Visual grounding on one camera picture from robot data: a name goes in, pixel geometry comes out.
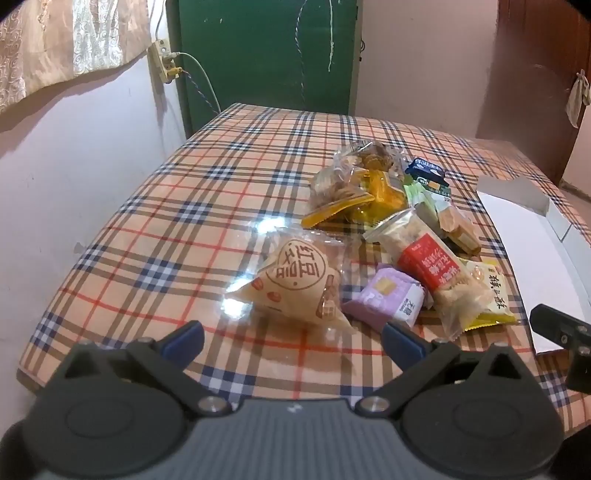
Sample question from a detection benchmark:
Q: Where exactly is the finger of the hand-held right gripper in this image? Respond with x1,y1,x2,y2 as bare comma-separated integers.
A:
529,304,591,394

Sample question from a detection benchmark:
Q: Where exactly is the brown biscuit packet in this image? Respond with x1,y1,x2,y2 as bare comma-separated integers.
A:
438,207,482,256

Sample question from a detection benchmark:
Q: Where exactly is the yellow cookie packet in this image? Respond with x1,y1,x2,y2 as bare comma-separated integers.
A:
457,260,516,332

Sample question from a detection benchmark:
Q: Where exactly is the light green striped packet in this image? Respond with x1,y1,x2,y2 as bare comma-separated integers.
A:
405,185,446,237

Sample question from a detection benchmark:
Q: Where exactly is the purple snack packet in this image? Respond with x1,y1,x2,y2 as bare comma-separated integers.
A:
342,264,426,329

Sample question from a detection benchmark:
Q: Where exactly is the hanging pale cloth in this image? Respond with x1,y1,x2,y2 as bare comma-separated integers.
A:
566,69,591,129

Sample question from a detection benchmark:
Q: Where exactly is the plaid tablecloth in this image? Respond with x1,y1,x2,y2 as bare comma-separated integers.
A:
16,102,591,437

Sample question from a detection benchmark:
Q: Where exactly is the blue cookie packet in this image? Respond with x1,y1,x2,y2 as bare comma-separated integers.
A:
405,157,450,185

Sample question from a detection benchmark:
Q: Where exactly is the white cardboard box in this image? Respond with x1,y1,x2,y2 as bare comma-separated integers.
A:
475,175,591,356

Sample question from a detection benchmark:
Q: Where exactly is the brown wooden door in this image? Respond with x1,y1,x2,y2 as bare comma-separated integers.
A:
478,0,591,188

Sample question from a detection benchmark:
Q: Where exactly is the beige patterned curtain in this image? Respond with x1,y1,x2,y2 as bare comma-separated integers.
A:
0,0,153,116

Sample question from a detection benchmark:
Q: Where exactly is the braided cable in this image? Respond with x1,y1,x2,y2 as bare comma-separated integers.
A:
179,69,223,114

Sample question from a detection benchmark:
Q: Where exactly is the yellow-edged clear cookie packet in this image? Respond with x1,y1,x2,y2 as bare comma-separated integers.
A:
301,167,377,229

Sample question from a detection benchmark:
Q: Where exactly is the red label cracker packet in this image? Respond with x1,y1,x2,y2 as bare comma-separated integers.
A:
364,208,486,343

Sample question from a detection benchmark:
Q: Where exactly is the beige bread packet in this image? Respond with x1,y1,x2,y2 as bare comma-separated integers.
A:
225,230,357,337

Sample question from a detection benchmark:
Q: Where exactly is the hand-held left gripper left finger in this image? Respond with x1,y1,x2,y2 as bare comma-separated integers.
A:
50,320,234,417

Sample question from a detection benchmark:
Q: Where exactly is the dark green biscuit packet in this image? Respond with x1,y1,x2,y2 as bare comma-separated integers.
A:
405,176,452,200

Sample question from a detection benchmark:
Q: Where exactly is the yellow transparent snack packet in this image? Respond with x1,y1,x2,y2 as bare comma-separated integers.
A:
346,168,413,227

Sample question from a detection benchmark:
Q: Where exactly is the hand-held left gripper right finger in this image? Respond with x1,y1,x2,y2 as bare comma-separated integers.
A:
355,322,532,417

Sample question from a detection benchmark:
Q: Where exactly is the green door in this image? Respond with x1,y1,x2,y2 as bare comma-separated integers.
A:
166,0,363,139

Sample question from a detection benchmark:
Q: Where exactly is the wall socket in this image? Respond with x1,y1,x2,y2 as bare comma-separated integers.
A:
147,39,178,85

